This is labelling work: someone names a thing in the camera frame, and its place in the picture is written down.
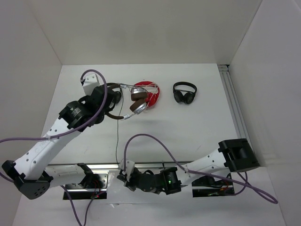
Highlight brown silver headphones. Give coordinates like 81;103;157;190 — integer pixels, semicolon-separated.
104;82;149;121

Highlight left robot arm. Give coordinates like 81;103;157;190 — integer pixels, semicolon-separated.
2;83;121;200

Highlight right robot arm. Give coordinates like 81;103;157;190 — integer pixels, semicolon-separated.
117;138;260;195

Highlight left black headphones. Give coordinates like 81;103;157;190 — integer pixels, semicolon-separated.
112;90;123;104

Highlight black headphones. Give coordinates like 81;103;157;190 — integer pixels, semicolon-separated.
173;81;198;105
112;90;123;104

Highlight red headphones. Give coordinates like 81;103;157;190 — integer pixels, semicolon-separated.
135;81;160;108

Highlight right black headphones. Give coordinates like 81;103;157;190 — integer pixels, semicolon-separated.
173;81;198;105

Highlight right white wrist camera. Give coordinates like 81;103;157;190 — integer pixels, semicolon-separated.
119;158;135;181

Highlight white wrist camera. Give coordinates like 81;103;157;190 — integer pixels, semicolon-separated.
82;73;100;95
119;158;135;181

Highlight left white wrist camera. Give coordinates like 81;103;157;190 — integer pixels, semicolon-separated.
82;73;100;95

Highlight aluminium rail front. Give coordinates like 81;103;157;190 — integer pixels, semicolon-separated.
47;161;196;171

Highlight aluminium rail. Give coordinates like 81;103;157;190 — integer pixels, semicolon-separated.
47;161;196;171
217;65;253;147

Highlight white cable on red headphones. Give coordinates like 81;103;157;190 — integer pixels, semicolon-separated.
141;82;160;106

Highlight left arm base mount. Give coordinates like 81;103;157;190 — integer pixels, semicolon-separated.
65;170;109;200

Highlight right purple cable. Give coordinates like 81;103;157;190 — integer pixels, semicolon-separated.
123;133;278;205

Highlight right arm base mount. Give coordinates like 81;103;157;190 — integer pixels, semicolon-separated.
192;176;235;198

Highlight aluminium rail right side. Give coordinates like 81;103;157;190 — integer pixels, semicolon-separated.
217;65;253;147

